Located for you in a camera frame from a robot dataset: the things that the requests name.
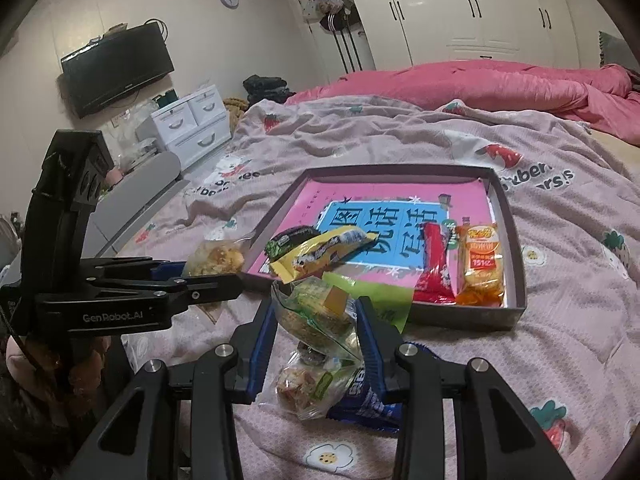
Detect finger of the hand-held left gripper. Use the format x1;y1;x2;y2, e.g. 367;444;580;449
90;256;192;287
100;274;247;312

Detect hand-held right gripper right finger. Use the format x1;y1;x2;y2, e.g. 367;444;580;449
352;296;576;480

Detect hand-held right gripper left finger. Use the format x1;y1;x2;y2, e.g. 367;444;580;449
65;297;278;480

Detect clear green-label pastry packet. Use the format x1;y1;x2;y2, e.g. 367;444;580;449
275;360;346;420

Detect small dark candy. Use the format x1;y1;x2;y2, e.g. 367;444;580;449
297;342;328;367

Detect blue cookie packet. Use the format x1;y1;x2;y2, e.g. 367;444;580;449
327;342;431;431

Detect clear green cake packet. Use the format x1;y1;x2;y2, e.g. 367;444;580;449
271;276;368;361

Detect dark green snack packet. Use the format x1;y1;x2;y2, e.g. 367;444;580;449
265;226;321;261

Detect red snack packet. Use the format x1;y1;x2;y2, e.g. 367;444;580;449
414;222;458;305

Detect yellow snack packet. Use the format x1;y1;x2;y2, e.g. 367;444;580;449
269;226;378;282

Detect orange cracker packet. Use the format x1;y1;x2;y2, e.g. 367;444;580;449
454;223;506;307

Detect grey cardboard box tray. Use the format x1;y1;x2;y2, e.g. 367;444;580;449
240;164;528;332

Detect person's left hand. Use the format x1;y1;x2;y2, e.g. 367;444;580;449
5;334;112;401

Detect grey padded footboard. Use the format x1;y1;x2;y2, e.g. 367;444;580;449
90;152;183;256

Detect pink book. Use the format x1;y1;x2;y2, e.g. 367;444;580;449
250;180;501;291

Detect white drawer cabinet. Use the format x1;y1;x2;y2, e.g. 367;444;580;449
136;87;233;171

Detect brown plush cloth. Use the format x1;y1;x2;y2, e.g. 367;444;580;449
222;97;248;133

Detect strawberry printed blanket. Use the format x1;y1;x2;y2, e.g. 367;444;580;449
97;95;640;480

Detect dark clothes pile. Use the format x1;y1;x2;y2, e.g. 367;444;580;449
242;75;297;106

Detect pink quilt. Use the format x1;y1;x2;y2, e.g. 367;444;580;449
287;60;640;146

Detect hanging clothes and bags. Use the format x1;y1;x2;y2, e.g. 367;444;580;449
302;0;363;73

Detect white wardrobe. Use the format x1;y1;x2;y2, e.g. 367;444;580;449
335;0;601;73

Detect grey padded headboard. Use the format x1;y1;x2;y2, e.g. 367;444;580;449
597;30;640;91

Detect black wall television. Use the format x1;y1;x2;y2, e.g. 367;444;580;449
60;25;176;120

